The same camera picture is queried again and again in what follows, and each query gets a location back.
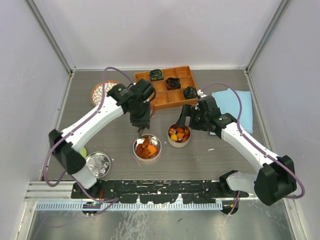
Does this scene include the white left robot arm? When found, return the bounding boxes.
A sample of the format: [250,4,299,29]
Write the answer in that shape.
[48,79,156,198]

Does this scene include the brown patterned food plate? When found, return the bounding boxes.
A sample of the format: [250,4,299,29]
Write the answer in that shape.
[90,80,119,106]

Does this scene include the dark seaweed roll back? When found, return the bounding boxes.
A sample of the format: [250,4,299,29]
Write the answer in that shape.
[149,68,164,82]

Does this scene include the brown fried cutlet piece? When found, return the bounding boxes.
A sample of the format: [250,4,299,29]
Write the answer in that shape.
[142,135,150,149]

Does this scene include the folded light blue cloth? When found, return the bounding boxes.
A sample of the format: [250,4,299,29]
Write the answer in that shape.
[211,88,253,134]

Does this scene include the short pink lunch tin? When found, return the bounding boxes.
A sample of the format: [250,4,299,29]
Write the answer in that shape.
[167,124,191,148]

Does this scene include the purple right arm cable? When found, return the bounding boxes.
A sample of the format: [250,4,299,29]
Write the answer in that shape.
[197,82,306,200]

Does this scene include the red sausage piece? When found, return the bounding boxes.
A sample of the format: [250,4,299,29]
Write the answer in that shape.
[182,129,191,142]

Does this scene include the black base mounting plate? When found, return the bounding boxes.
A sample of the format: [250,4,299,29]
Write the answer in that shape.
[86,180,238,204]

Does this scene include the white slotted cable duct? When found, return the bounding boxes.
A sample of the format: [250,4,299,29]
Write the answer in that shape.
[35,200,223,212]

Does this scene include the brown meat piece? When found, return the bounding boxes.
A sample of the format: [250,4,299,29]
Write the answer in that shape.
[135,145,144,158]

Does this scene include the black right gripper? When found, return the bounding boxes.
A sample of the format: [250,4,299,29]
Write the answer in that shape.
[176,104,209,132]

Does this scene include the striped bacon cube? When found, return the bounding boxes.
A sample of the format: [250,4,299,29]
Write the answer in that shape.
[168,127,176,135]

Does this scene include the wooden compartment tray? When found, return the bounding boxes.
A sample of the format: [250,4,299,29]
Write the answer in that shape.
[134,65,198,110]

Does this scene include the dark seaweed roll centre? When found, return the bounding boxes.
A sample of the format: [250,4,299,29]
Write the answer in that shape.
[165,77,181,90]

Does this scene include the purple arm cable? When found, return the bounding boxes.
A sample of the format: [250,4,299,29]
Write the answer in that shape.
[197,82,306,200]
[44,66,136,216]

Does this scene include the round metal lid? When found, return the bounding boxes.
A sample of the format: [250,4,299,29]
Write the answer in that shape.
[85,152,111,179]

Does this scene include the dark seaweed roll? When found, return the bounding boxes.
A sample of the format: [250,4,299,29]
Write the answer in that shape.
[183,86,199,100]
[149,68,164,82]
[165,77,181,90]

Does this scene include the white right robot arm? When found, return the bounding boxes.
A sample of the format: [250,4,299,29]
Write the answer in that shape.
[176,96,297,206]

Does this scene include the orange shrimp piece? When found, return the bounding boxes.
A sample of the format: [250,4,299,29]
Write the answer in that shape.
[142,144,158,159]

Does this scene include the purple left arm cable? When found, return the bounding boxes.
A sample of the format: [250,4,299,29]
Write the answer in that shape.
[44,66,136,216]

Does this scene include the dark seaweed roll right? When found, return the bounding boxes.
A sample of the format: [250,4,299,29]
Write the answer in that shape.
[183,86,199,100]

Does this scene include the tall pink lunch tin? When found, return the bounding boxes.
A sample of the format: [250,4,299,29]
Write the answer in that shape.
[132,134,162,165]

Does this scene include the green object behind lid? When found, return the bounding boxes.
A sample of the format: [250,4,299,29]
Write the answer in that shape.
[79,147,87,158]

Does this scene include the aluminium frame rail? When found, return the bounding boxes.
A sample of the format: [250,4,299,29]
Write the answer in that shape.
[24,181,75,202]

